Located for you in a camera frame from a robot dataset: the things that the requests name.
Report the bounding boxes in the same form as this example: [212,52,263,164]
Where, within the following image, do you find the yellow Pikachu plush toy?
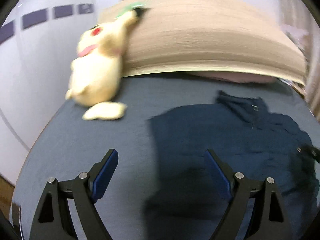
[65,4,146,121]

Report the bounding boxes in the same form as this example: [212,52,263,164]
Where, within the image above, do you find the pink pillow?
[187,71,276,83]

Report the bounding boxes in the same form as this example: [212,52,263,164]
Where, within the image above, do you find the white wardrobe with purple panels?
[1,0,95,184]

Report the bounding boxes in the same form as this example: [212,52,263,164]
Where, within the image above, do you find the navy blue puffer jacket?
[144,91,319,239]

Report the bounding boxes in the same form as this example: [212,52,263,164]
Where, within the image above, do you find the grey bed sheet mattress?
[13,74,319,239]

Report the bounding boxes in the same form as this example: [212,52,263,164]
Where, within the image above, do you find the beige curtain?
[279,0,319,120]

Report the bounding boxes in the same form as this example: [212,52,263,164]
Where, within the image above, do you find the green plush leaf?
[116,2,145,18]

